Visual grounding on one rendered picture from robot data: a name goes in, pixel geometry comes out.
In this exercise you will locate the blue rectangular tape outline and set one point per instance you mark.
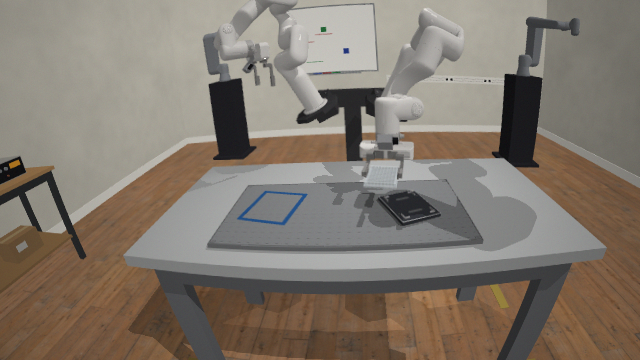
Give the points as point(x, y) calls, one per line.
point(272, 222)

